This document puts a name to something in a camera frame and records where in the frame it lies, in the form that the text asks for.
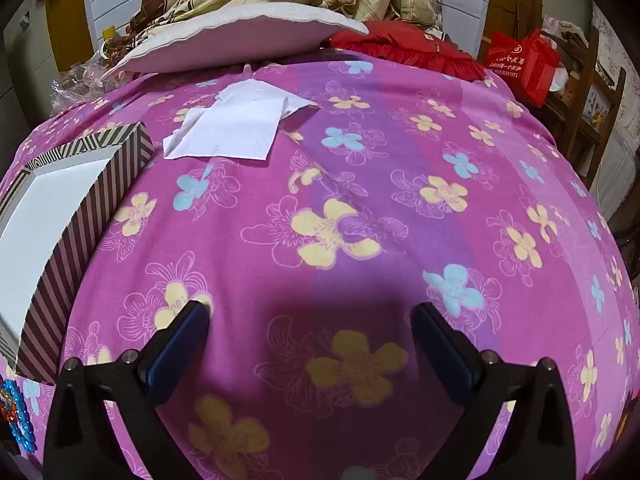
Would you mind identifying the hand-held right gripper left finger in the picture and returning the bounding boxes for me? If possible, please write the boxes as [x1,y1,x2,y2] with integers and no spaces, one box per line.
[45,300,211,480]

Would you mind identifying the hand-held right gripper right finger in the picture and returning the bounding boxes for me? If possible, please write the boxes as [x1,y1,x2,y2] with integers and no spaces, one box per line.
[410,302,578,480]

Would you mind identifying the striped cardboard box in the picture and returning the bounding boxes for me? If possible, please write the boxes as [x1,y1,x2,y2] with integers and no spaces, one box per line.
[0,122,156,386]

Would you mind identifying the pink floral bedsheet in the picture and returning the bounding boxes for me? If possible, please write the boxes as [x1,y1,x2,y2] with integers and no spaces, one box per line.
[0,47,640,480]

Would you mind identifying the white paper sheet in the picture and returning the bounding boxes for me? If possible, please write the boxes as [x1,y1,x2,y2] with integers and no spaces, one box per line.
[162,79,319,162]

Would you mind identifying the clear plastic bags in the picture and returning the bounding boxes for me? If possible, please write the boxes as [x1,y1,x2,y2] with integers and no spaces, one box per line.
[50,35,136,111]

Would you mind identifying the wooden chair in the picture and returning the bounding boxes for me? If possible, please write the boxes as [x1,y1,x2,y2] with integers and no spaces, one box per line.
[517,2,628,186]

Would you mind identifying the red shopping bag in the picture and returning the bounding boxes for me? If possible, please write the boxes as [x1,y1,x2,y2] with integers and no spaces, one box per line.
[485,29,561,108]

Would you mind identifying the white pillow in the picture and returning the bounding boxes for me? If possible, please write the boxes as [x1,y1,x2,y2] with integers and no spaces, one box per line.
[100,1,371,81]

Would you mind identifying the red pillow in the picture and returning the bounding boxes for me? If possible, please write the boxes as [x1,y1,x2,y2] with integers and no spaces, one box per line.
[330,21,488,82]

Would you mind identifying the grey refrigerator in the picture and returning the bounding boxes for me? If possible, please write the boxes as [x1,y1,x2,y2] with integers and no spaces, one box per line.
[2,5,66,126]

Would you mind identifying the blue bead bracelet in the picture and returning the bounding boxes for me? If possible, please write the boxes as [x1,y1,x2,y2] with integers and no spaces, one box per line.
[0,379,38,453]

